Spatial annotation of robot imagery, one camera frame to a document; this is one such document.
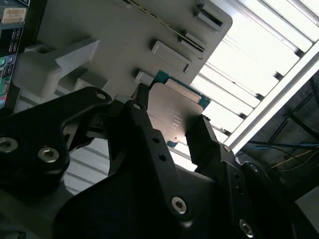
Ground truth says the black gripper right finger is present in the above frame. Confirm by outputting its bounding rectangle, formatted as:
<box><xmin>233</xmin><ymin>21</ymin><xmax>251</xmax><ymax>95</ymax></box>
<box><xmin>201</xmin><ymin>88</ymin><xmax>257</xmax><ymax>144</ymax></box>
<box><xmin>185</xmin><ymin>116</ymin><xmax>287</xmax><ymax>239</ymax></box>

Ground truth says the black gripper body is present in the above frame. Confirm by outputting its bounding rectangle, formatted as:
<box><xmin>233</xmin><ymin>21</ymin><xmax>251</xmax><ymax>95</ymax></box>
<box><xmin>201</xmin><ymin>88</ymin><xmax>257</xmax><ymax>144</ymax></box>
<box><xmin>53</xmin><ymin>164</ymin><xmax>319</xmax><ymax>239</ymax></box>

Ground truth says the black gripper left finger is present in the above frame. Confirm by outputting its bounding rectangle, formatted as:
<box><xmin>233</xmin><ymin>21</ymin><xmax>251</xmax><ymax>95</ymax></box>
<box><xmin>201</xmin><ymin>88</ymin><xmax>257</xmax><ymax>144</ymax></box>
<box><xmin>0</xmin><ymin>83</ymin><xmax>197</xmax><ymax>225</ymax></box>

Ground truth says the silver CPU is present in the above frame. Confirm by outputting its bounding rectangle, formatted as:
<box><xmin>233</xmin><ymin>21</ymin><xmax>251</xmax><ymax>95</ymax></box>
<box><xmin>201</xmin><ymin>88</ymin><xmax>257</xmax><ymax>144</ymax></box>
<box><xmin>148</xmin><ymin>70</ymin><xmax>212</xmax><ymax>149</ymax></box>

